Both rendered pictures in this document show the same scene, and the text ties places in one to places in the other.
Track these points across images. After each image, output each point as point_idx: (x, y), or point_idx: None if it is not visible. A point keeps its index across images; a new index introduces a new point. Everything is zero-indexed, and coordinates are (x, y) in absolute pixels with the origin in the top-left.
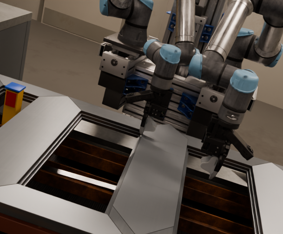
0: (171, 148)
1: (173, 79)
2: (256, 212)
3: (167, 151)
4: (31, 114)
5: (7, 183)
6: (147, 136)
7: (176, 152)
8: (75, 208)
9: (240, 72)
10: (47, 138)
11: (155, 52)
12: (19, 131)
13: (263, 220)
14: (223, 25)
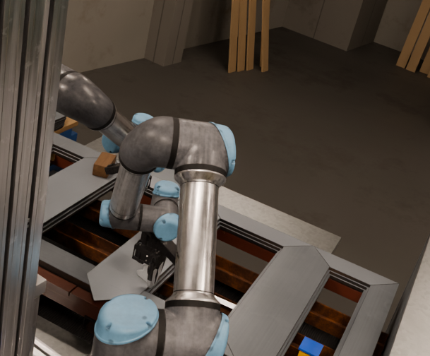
0: (123, 263)
1: (42, 341)
2: (83, 202)
3: (130, 260)
4: (281, 318)
5: (289, 246)
6: (145, 281)
7: (121, 257)
8: (242, 225)
9: (152, 117)
10: (263, 285)
11: (178, 206)
12: (290, 295)
13: (87, 193)
14: (135, 126)
